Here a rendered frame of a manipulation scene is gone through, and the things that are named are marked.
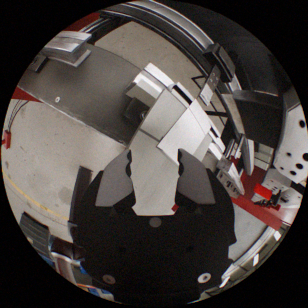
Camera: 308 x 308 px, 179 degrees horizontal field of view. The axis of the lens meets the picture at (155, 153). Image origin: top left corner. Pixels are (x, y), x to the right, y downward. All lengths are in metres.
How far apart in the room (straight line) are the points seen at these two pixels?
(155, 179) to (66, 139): 1.12
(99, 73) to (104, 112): 0.11
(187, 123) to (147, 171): 0.12
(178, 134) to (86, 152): 1.10
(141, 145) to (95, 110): 0.16
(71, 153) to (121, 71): 1.07
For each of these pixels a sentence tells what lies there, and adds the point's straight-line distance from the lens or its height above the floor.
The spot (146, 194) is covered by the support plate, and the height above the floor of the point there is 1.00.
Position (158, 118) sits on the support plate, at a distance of 0.18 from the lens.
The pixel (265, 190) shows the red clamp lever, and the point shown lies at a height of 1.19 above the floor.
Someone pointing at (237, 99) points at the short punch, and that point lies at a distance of 0.15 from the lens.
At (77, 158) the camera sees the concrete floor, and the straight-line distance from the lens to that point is 1.27.
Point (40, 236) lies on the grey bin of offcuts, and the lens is 2.47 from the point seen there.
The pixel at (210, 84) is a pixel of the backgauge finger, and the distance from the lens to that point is 0.29.
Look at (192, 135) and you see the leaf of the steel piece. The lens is 0.23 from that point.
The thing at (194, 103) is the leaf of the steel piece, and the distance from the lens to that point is 0.23.
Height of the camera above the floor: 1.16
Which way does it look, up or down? 57 degrees down
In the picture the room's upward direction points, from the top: 123 degrees clockwise
